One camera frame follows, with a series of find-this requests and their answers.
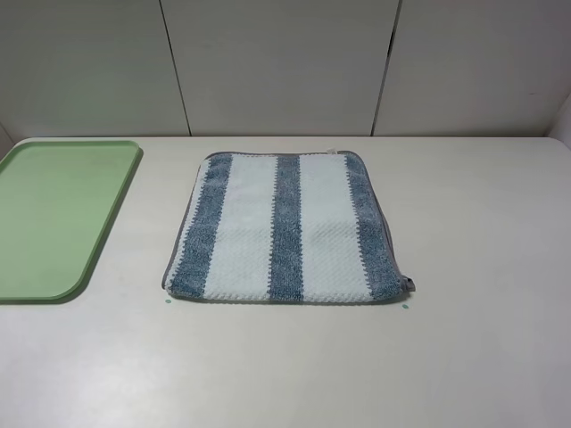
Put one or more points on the light green plastic tray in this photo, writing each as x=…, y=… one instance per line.
x=58, y=202

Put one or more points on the blue white striped towel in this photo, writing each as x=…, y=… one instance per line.
x=284, y=228

